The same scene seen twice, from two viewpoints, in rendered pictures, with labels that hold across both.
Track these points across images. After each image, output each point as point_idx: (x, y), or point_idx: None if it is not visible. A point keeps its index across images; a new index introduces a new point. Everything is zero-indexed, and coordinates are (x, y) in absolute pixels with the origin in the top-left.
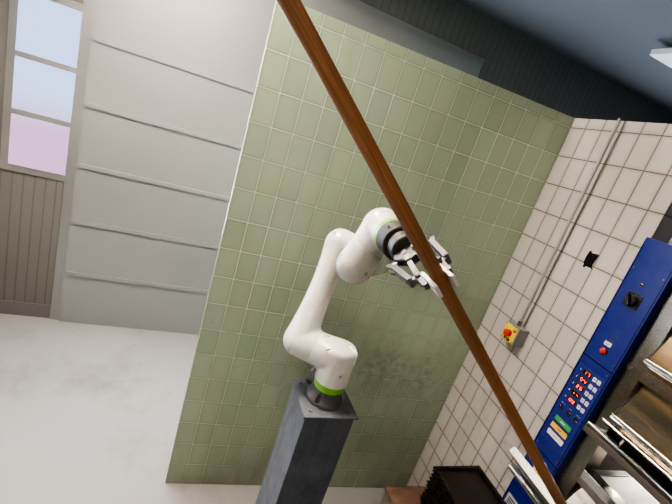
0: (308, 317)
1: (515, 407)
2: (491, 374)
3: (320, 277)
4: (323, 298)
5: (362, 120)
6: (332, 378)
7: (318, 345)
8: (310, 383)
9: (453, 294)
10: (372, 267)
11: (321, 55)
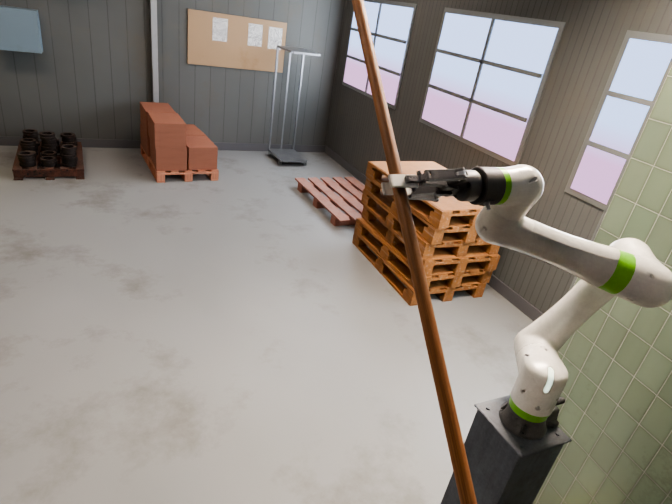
0: (541, 320)
1: (440, 378)
2: (418, 307)
3: (576, 284)
4: (565, 308)
5: (368, 55)
6: (516, 388)
7: (526, 348)
8: None
9: (397, 198)
10: (491, 223)
11: (357, 22)
